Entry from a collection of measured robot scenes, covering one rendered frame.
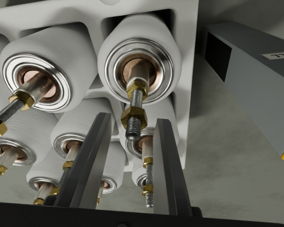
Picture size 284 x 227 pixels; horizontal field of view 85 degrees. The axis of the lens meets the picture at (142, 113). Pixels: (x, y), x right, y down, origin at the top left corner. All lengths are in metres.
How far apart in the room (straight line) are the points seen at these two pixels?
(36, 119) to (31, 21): 0.16
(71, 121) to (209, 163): 0.65
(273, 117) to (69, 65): 0.23
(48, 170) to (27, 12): 0.28
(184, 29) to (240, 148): 0.60
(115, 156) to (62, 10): 0.27
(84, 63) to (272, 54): 0.23
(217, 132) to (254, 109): 0.41
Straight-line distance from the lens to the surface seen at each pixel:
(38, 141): 0.32
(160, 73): 0.17
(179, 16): 0.23
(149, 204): 0.20
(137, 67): 0.16
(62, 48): 0.21
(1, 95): 0.28
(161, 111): 0.24
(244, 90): 0.26
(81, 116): 0.26
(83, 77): 0.21
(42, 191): 0.41
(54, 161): 0.40
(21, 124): 0.33
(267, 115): 0.22
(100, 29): 0.24
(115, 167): 0.35
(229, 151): 0.75
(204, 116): 0.57
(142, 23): 0.17
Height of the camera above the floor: 0.41
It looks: 51 degrees down
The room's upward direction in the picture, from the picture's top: 177 degrees counter-clockwise
